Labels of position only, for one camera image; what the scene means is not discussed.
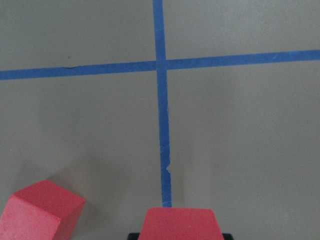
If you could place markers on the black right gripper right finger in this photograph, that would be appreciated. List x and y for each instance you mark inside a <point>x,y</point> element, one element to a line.
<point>227,236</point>

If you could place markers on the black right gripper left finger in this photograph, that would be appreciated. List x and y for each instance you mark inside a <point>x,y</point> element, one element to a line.
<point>133,236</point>

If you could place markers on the red block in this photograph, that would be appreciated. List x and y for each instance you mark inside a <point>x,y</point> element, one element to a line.
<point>41,211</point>

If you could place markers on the red block image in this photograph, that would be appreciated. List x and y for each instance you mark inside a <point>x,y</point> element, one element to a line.
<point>171,223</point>

